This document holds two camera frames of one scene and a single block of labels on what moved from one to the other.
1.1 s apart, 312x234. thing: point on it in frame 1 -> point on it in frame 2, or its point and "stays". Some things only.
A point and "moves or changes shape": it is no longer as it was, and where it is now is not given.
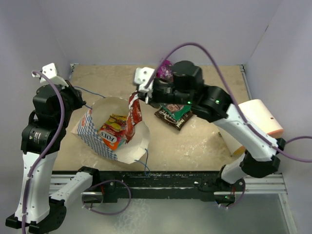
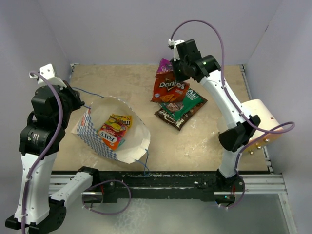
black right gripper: (150, 98) -> (178, 76)
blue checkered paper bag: (88, 126) stays
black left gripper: (76, 93) stays
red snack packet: (134, 116) moves or changes shape
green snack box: (177, 110) stays
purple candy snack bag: (165, 71) stays
